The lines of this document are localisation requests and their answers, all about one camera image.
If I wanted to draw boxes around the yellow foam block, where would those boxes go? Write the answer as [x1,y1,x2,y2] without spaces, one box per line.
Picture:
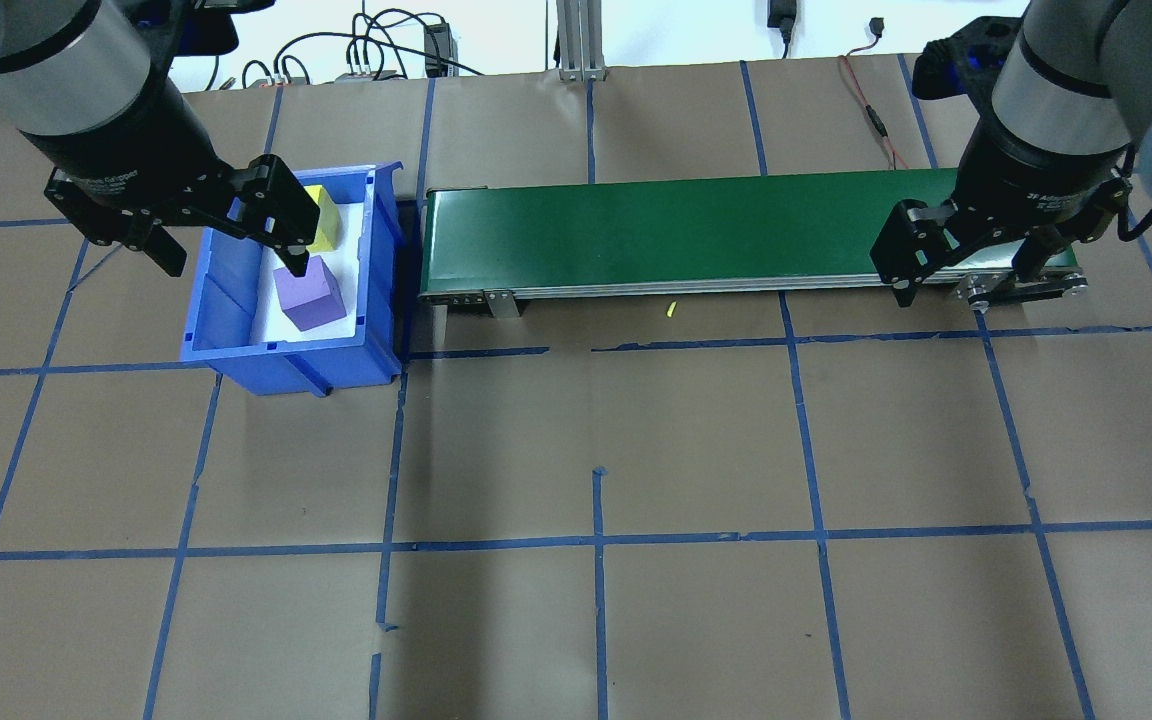
[301,185,342,253]

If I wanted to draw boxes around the purple foam block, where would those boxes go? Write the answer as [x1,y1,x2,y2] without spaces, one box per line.
[273,255,348,333]

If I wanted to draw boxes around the white foam pad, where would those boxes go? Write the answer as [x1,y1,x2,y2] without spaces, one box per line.
[254,198,369,347]

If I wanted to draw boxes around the blue plastic storage bin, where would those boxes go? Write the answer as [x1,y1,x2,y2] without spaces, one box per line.
[181,162,407,398]

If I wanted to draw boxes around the green conveyor belt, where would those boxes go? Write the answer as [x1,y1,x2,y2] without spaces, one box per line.
[418,168,1089,321]

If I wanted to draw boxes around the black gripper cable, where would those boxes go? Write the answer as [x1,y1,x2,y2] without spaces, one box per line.
[1116,148,1152,243]

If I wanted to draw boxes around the red cable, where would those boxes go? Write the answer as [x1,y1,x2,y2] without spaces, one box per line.
[839,15,912,171]

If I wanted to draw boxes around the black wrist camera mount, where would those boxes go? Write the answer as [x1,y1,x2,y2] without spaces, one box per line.
[911,15,1024,102]

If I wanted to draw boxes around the black looped cable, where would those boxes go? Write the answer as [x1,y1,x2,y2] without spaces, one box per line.
[271,8,487,83]

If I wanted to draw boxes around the aluminium frame post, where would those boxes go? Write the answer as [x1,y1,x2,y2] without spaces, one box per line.
[556,0,609,82]

